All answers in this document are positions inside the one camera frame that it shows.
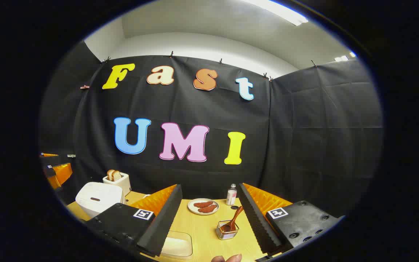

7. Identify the small bottle with pink label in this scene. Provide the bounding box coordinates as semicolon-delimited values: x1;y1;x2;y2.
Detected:
226;183;238;206

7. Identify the clear plastic rice box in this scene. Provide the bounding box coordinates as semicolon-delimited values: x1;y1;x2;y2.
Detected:
160;231;193;259

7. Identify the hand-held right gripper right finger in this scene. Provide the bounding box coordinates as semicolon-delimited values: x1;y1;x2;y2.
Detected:
239;183;344;255

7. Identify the white toaster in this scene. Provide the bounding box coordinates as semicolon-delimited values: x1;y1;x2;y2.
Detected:
103;172;132;197

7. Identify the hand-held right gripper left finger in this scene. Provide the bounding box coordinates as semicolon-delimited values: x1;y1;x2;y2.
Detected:
86;184;183;257

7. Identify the brown wooden spoon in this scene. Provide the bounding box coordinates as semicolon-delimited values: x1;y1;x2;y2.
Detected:
221;206;244;233

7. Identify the white round plate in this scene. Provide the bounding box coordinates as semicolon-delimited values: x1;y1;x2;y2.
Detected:
187;198;219;216

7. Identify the white rice cooker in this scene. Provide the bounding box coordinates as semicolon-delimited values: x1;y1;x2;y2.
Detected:
75;182;125;219

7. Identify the long ceiling light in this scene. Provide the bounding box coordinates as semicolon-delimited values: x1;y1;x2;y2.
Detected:
244;0;309;27

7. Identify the wire chopstick holder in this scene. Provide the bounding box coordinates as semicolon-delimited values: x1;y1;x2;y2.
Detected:
216;220;240;240

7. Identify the black backdrop cloth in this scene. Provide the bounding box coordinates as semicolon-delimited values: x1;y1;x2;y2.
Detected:
39;40;384;219

